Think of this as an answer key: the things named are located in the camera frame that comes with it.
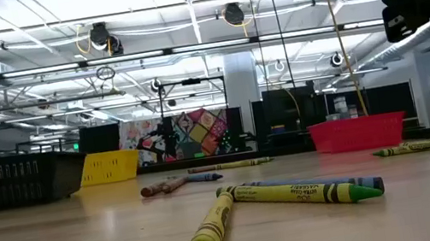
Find red plastic basket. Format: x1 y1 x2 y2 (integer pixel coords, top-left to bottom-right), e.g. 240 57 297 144
306 109 411 160

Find blue crayon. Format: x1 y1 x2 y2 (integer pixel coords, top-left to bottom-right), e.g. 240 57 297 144
244 160 386 215
183 170 224 186

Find yellow hanging cable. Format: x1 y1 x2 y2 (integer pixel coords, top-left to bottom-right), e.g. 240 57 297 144
320 0 370 121

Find black coiled cable loop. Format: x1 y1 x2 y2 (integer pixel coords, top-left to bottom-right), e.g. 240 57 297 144
94 64 117 83

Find long ceiling light bar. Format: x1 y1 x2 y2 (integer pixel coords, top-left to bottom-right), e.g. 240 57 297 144
0 12 385 85

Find black background station frame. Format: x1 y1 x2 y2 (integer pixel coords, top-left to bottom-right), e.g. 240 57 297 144
155 73 237 163

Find black ceiling cable reel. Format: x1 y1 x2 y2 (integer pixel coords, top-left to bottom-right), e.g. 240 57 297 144
221 0 248 30
86 18 126 60

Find stacked storage boxes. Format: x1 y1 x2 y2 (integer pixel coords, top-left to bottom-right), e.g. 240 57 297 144
331 93 359 122

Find colourful patchwork quilt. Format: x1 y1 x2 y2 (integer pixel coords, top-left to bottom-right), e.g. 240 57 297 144
170 104 234 162

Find thin black hanging cable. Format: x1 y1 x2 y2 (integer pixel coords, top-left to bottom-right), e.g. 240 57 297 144
247 0 271 92

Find silver ceiling air duct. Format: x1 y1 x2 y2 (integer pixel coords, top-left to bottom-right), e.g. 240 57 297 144
350 18 430 69

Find black plastic basket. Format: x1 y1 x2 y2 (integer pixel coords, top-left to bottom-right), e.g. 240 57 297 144
0 141 94 212

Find yellow plastic basket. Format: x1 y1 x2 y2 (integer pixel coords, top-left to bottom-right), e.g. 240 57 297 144
75 145 144 189

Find floral patterned cloth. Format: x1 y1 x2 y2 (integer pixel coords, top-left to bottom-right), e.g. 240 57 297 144
115 116 170 170

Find small black ceiling reel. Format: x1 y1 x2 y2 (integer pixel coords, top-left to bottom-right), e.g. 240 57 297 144
149 76 164 95
328 51 345 69

